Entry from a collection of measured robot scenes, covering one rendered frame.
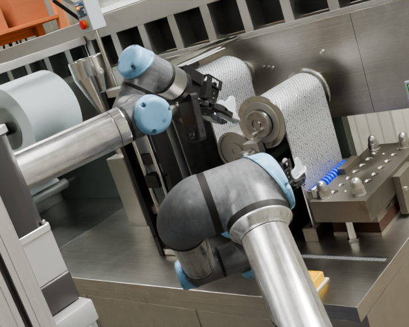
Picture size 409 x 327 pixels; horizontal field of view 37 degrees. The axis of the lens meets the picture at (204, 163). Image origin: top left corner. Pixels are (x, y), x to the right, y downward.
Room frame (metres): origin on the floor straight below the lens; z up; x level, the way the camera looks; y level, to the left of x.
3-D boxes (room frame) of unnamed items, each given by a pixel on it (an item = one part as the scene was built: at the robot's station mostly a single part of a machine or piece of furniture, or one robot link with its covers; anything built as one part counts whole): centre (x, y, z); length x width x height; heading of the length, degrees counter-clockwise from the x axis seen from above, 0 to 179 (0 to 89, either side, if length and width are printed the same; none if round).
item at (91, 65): (2.16, 0.27, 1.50); 0.14 x 0.14 x 0.06
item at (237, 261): (1.35, -0.02, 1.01); 0.11 x 0.08 x 0.11; 93
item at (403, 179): (1.53, -0.50, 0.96); 0.10 x 0.03 x 0.11; 137
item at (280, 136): (1.59, -0.18, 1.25); 0.15 x 0.01 x 0.15; 47
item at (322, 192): (1.49, -0.27, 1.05); 0.04 x 0.04 x 0.04
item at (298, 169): (1.53, -0.23, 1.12); 0.09 x 0.03 x 0.06; 135
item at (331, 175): (1.62, -0.32, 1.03); 0.21 x 0.04 x 0.03; 137
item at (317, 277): (1.31, -0.14, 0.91); 0.07 x 0.07 x 0.02; 47
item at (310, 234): (1.64, -0.31, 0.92); 0.28 x 0.04 x 0.04; 137
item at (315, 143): (1.64, -0.31, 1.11); 0.23 x 0.01 x 0.18; 137
